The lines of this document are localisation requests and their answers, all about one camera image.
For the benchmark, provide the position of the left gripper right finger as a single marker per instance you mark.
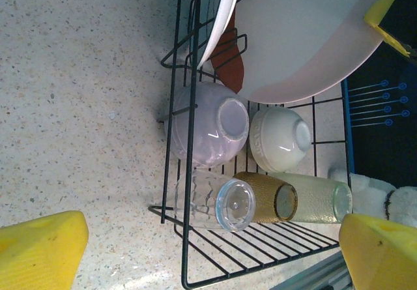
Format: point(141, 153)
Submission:
point(384, 257)

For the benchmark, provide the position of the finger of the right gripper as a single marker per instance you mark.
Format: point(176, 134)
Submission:
point(397, 19)

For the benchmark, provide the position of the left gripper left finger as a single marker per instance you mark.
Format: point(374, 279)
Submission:
point(39, 254)

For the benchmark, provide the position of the pale green tumbler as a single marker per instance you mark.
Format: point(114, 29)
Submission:
point(319, 198)

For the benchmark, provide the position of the pale pink plate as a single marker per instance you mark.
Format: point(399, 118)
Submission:
point(293, 42)

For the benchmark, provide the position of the amber drinking glass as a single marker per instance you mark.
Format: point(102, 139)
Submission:
point(260, 192)

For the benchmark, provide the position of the white bowl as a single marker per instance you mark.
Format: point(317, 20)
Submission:
point(273, 146)

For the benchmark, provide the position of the clear drinking glass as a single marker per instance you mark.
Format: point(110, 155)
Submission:
point(234, 205)

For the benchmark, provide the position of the white plate blue-grey rim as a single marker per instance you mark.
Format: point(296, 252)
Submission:
point(224, 16)

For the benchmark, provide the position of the red-brown plate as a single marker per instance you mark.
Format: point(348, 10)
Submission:
point(229, 65)

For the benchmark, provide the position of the clear lilac glass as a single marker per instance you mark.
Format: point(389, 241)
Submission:
point(195, 133)

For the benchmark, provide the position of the black and white plush toy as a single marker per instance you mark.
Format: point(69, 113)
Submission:
point(368, 189)

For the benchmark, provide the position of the aluminium frame rail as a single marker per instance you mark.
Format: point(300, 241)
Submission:
point(319, 273)

